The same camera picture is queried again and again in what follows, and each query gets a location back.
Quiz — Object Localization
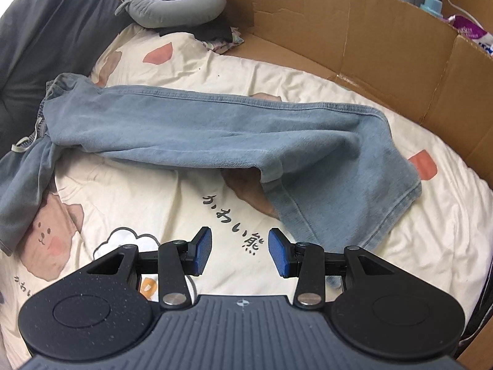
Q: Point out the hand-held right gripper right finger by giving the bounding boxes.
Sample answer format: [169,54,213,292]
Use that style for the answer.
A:
[268,228,402,310]

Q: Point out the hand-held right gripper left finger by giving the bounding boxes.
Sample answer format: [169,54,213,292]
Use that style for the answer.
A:
[83,227,213,310]

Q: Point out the light blue denim jeans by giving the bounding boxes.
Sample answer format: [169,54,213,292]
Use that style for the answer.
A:
[0,73,423,257]

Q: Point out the cream bear print bedsheet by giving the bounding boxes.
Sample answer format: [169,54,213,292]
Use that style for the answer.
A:
[0,23,491,359]

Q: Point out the pale patterned cloth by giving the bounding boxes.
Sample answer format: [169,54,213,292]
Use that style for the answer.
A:
[204,27,246,53]

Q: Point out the black cloth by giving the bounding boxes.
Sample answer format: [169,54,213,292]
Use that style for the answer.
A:
[158,22,234,43]

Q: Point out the brown cardboard sheet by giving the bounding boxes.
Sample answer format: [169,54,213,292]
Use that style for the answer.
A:
[190,0,493,370]

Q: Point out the grey neck pillow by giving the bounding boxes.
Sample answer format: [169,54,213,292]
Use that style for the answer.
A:
[116,0,227,29]

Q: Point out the dark grey duvet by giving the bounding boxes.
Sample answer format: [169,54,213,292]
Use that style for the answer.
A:
[0,0,128,158]

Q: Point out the light blue bottle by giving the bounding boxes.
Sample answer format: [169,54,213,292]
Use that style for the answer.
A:
[420,0,444,18]

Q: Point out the purple white tissue pack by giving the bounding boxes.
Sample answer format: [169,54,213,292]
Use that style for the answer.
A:
[447,13,493,58]

